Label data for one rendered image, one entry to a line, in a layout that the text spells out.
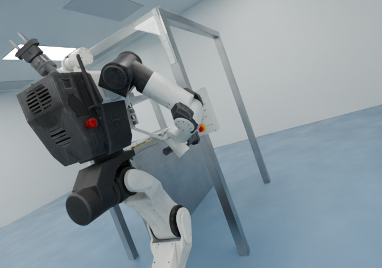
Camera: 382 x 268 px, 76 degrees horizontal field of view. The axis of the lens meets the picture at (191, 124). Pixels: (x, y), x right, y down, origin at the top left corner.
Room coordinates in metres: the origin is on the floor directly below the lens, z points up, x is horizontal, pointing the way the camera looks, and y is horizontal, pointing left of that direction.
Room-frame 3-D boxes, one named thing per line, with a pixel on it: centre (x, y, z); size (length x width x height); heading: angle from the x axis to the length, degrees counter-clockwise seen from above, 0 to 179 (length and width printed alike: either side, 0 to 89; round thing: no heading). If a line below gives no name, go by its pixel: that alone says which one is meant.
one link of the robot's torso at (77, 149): (0.93, 0.36, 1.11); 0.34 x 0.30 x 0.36; 63
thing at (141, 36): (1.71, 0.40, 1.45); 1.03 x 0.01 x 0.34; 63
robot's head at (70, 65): (0.98, 0.33, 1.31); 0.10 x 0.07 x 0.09; 63
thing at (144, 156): (2.52, 0.34, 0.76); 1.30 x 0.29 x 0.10; 153
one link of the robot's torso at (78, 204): (0.90, 0.38, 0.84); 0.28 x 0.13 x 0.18; 153
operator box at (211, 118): (1.44, -0.06, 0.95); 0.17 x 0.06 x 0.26; 63
